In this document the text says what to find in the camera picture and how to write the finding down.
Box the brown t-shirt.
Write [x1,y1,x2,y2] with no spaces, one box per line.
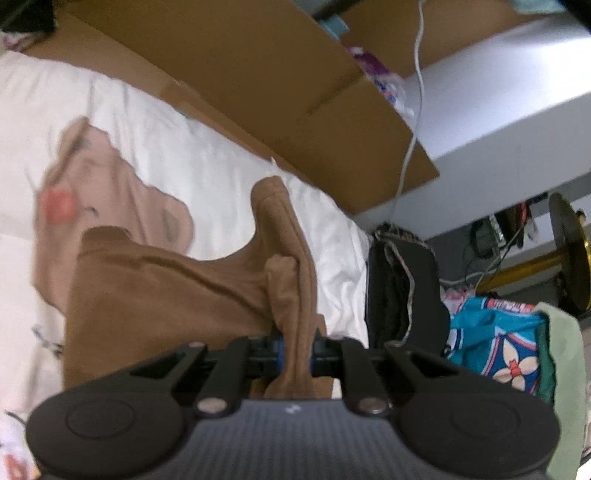
[63,177,332,399]

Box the black folded garment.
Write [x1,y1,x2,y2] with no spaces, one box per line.
[365,223,451,355]

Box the teal patterned blanket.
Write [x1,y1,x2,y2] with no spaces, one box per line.
[446,297,556,403]

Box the light green cloth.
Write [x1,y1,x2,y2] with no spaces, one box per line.
[535,302,587,479]

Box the cream cartoon print blanket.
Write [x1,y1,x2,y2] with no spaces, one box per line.
[1,52,369,479]

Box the purple white package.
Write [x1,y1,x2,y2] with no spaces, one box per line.
[348,47,415,120]

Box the brown cardboard sheet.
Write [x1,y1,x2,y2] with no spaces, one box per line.
[22,0,537,216]

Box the white cable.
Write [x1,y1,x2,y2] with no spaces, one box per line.
[389,0,427,227]

